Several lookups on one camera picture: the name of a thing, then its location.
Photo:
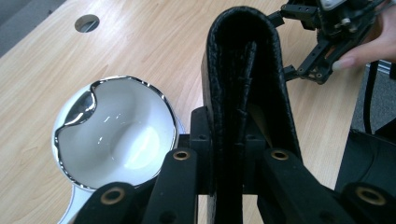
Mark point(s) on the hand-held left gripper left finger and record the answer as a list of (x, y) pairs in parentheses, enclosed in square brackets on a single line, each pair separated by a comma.
[(177, 186)]

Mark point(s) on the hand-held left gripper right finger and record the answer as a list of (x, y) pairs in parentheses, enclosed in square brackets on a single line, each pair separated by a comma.
[(289, 193)]

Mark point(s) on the black leather wallet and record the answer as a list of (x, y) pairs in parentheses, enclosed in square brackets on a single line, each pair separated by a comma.
[(230, 62)]

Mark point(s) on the white bowl with silver rim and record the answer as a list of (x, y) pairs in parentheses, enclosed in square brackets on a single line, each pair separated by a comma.
[(124, 133)]

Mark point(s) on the white stand with pole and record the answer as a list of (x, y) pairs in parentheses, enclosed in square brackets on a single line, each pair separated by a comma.
[(76, 202)]

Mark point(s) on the aluminium floor rail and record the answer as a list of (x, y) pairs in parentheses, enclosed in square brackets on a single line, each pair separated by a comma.
[(384, 66)]

